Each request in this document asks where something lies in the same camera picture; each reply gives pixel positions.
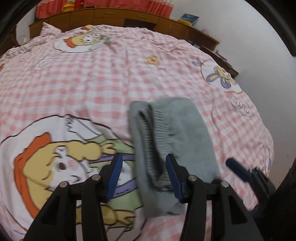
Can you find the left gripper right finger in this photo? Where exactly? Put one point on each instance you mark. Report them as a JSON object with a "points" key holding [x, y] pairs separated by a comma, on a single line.
{"points": [[230, 218]]}

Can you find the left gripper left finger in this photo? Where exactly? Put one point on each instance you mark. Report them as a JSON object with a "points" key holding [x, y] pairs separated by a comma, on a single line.
{"points": [[57, 218]]}

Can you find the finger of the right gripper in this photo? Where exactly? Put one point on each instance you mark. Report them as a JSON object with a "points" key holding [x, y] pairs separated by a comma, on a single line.
{"points": [[239, 170]]}

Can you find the grey sweatpants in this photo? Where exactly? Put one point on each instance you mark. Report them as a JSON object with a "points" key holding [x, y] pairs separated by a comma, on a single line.
{"points": [[170, 125]]}

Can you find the dark bedside table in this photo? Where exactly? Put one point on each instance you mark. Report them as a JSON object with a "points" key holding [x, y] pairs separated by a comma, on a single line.
{"points": [[220, 61]]}

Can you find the pink checkered bed quilt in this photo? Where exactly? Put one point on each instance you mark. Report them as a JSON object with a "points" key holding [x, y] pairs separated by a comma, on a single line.
{"points": [[65, 100]]}

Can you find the blue book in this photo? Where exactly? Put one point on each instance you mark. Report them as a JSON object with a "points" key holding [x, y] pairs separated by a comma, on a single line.
{"points": [[188, 19]]}

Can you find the wooden window-side cabinet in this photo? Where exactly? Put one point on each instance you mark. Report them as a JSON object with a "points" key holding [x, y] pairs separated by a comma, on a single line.
{"points": [[125, 18]]}

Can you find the red and cream curtain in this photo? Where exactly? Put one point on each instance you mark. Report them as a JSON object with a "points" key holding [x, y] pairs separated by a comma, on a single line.
{"points": [[163, 8]]}

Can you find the yellow red box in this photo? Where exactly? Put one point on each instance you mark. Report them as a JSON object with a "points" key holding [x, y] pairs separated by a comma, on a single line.
{"points": [[69, 5]]}

